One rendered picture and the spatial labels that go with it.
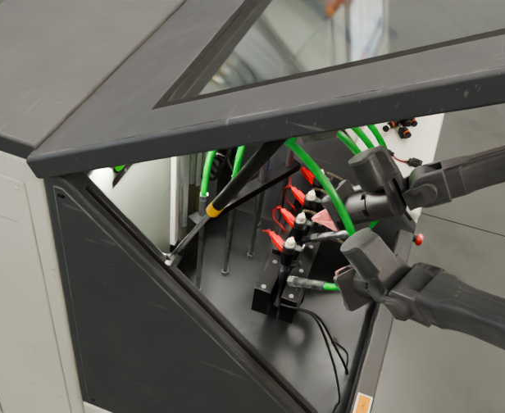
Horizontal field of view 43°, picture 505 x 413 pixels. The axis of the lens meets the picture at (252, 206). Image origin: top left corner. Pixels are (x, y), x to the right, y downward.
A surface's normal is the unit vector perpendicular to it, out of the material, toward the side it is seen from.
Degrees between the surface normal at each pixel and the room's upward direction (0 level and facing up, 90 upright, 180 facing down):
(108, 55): 0
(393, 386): 0
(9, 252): 90
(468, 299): 40
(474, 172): 61
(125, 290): 90
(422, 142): 0
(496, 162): 66
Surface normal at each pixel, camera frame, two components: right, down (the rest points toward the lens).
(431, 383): 0.10, -0.71
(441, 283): -0.51, -0.76
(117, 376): -0.34, 0.63
